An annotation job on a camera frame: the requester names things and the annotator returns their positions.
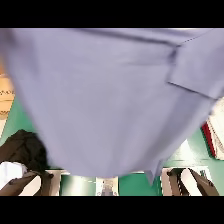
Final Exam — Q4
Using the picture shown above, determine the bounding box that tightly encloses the lavender T-shirt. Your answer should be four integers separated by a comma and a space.
0, 28, 224, 186

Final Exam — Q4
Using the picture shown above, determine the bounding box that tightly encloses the black garment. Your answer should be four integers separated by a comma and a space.
0, 129, 51, 174

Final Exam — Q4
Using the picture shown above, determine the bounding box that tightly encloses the red garment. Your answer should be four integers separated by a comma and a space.
200, 121, 218, 159

